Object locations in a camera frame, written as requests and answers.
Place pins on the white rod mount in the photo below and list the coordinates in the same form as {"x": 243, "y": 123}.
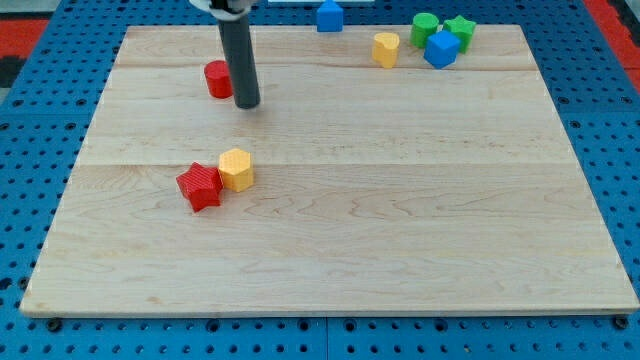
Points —
{"x": 225, "y": 10}

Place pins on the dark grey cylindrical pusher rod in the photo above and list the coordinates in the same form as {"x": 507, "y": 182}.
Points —
{"x": 238, "y": 51}

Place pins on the red cylinder block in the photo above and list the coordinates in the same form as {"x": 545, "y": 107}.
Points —
{"x": 218, "y": 80}

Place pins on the yellow heart block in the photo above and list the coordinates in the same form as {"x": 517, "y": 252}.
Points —
{"x": 385, "y": 49}

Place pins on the blue pentagon house block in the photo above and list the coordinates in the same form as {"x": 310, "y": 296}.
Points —
{"x": 329, "y": 17}

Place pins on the yellow hexagon block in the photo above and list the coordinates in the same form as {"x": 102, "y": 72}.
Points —
{"x": 236, "y": 169}

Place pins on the red star block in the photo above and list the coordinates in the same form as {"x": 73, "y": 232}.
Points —
{"x": 201, "y": 186}

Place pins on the green cylinder block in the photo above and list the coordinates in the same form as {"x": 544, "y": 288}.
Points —
{"x": 423, "y": 25}

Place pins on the blue cube block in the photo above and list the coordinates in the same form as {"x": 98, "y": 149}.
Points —
{"x": 441, "y": 49}

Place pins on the green star block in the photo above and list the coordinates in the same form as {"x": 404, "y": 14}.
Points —
{"x": 463, "y": 29}

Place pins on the light wooden board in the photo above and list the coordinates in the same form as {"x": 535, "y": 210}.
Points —
{"x": 407, "y": 191}

